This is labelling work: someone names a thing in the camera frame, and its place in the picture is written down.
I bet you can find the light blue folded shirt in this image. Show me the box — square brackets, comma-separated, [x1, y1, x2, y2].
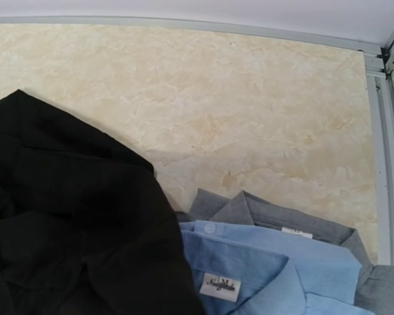
[180, 220, 364, 314]

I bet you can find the black long sleeve shirt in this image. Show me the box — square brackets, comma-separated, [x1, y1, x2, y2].
[0, 91, 204, 314]

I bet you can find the grey folded shirt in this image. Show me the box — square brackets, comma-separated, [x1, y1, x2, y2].
[176, 189, 394, 314]

